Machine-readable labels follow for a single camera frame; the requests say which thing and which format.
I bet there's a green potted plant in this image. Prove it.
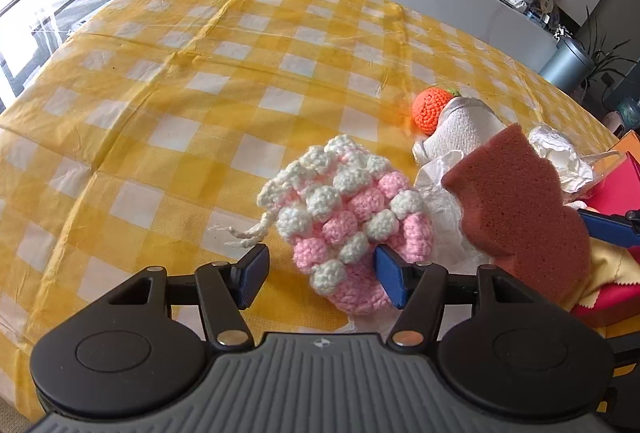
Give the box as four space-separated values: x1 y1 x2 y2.
575 8 640 104

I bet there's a white towel cloth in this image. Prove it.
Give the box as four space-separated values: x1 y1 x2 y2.
411 97 508 275

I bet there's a yellow checkered tablecloth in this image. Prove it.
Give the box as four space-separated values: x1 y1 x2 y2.
0 0 640 419

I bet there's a yellow cloth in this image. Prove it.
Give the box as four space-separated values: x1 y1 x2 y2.
575 240 640 310

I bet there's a grey trash can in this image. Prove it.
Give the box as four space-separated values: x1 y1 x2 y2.
539 35 594 94

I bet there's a red box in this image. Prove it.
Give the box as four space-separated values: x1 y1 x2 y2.
570 157 640 329

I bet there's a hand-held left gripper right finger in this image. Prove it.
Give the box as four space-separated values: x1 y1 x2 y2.
374 244 538 348

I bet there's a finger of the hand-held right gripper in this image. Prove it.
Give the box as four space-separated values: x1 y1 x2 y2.
577 208 640 246

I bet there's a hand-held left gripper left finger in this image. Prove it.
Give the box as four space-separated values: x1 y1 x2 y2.
106 243 271 348

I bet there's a brown sponge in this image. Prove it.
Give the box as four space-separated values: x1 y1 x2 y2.
441 123 593 310

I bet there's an orange crocheted ball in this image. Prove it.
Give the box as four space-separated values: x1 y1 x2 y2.
411 84 463 136

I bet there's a pink white crocheted pouch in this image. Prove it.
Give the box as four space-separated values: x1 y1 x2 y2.
224 134 435 314

